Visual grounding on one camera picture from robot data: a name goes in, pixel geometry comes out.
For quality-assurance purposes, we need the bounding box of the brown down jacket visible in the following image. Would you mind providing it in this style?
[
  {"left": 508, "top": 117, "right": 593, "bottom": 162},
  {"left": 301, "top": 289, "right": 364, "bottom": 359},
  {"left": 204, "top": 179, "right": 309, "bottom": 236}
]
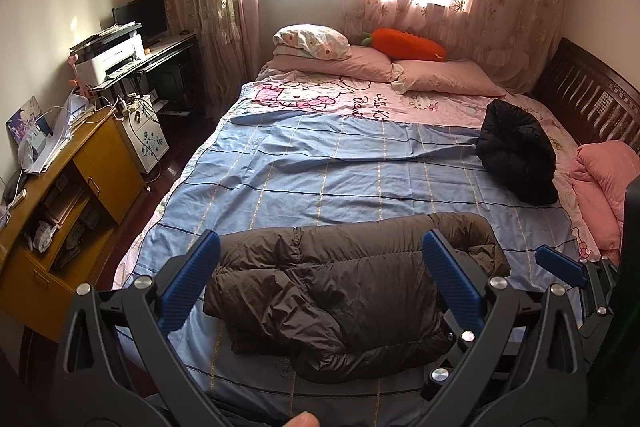
[{"left": 203, "top": 212, "right": 511, "bottom": 384}]

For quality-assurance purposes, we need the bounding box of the person right hand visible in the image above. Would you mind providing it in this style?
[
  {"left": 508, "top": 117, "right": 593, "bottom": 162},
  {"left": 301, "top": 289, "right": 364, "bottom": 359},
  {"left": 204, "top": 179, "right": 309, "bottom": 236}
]
[{"left": 283, "top": 411, "right": 320, "bottom": 427}]

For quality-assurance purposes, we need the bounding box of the pink folded quilt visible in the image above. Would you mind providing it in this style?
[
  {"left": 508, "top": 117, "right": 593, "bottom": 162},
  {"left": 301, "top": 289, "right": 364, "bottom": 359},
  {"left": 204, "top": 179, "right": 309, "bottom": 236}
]
[{"left": 570, "top": 140, "right": 639, "bottom": 265}]

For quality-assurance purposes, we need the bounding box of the yellow wooden cabinet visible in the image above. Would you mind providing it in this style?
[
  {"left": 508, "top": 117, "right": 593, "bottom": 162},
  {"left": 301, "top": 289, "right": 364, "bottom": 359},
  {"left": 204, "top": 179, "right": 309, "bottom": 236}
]
[{"left": 1, "top": 108, "right": 144, "bottom": 341}]

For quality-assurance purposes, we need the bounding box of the black down jacket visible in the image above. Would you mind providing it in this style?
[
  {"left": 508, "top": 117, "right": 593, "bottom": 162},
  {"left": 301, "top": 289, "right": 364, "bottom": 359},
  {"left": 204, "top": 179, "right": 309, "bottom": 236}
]
[{"left": 475, "top": 100, "right": 559, "bottom": 206}]

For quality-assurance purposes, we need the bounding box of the blue plaid bed sheet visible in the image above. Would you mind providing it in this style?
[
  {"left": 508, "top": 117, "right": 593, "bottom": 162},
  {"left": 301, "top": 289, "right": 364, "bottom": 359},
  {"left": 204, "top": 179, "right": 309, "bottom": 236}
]
[{"left": 113, "top": 110, "right": 579, "bottom": 426}]

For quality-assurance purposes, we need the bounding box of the dark wooden headboard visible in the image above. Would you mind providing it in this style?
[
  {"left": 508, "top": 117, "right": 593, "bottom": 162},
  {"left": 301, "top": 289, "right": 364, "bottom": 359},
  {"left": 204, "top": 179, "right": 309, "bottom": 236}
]
[{"left": 532, "top": 38, "right": 640, "bottom": 150}]

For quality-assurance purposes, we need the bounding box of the white floral small cabinet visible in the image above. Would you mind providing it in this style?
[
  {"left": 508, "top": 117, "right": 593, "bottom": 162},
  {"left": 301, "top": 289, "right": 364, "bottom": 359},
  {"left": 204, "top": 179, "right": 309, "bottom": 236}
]
[{"left": 117, "top": 94, "right": 169, "bottom": 174}]

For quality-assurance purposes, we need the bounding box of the pink right pillow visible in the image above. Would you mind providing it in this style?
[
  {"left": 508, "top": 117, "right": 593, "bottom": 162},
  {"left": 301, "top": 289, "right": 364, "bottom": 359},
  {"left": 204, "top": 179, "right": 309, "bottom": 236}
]
[{"left": 392, "top": 60, "right": 506, "bottom": 98}]

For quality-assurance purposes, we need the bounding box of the pink pillow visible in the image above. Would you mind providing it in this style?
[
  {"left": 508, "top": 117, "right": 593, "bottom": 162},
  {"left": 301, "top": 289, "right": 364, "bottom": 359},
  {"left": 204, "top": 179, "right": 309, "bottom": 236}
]
[
  {"left": 267, "top": 46, "right": 404, "bottom": 83},
  {"left": 392, "top": 60, "right": 506, "bottom": 98}
]

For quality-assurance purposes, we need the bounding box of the black computer desk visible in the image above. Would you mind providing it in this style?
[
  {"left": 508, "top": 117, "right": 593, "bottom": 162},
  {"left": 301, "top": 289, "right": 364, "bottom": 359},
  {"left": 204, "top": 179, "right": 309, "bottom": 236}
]
[{"left": 90, "top": 31, "right": 205, "bottom": 118}]

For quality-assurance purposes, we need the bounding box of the pink cartoon bed sheet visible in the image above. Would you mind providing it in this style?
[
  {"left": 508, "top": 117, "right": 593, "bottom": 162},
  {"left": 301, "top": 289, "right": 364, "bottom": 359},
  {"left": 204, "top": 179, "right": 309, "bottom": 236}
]
[{"left": 240, "top": 68, "right": 601, "bottom": 260}]

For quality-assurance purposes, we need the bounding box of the white printer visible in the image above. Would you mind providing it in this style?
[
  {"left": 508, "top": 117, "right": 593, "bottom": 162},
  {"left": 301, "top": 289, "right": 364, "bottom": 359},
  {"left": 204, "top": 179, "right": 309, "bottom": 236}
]
[{"left": 70, "top": 22, "right": 145, "bottom": 87}]

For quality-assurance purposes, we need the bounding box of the pink left pillow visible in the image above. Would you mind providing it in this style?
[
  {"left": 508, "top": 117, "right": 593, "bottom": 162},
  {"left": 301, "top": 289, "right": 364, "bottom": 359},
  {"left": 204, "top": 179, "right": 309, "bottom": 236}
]
[{"left": 267, "top": 46, "right": 404, "bottom": 83}]

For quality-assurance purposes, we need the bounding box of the orange carrot plush pillow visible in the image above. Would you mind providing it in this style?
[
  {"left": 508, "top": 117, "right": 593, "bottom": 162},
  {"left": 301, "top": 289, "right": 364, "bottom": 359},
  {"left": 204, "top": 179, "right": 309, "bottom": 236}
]
[{"left": 361, "top": 27, "right": 447, "bottom": 62}]

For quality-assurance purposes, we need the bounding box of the black computer monitor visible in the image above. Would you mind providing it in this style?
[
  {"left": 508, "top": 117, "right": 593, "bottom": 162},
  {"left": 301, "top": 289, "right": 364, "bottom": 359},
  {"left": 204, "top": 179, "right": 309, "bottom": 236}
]
[{"left": 113, "top": 0, "right": 167, "bottom": 44}]

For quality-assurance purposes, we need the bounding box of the white floral pillow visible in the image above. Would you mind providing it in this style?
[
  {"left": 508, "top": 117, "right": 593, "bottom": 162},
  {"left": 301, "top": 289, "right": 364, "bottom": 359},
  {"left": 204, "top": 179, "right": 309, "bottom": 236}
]
[{"left": 272, "top": 24, "right": 352, "bottom": 61}]

